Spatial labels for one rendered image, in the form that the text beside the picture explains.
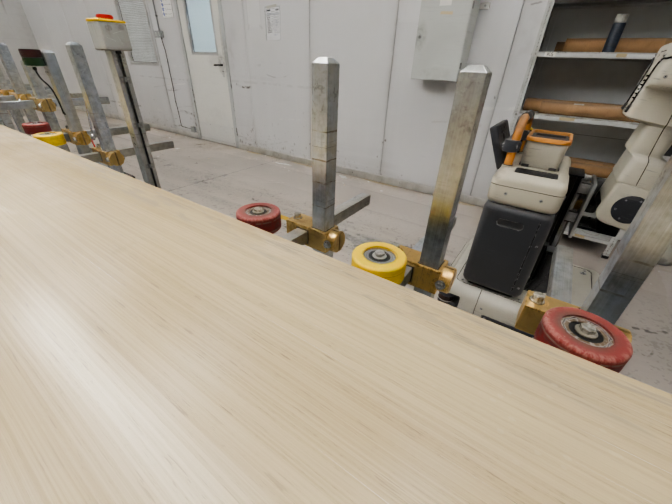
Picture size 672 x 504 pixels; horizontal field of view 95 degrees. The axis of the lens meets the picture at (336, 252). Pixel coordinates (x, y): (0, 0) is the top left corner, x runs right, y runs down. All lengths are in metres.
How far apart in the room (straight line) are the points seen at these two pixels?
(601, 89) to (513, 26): 0.79
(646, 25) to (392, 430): 3.04
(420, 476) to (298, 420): 0.10
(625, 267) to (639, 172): 0.99
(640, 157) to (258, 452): 1.46
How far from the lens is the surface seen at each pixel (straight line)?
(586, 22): 3.14
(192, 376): 0.32
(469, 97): 0.50
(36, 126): 1.68
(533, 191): 1.36
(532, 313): 0.58
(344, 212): 0.81
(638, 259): 0.54
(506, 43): 3.19
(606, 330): 0.45
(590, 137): 3.15
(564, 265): 0.75
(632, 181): 1.52
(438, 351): 0.34
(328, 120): 0.61
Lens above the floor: 1.14
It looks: 31 degrees down
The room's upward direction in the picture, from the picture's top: 2 degrees clockwise
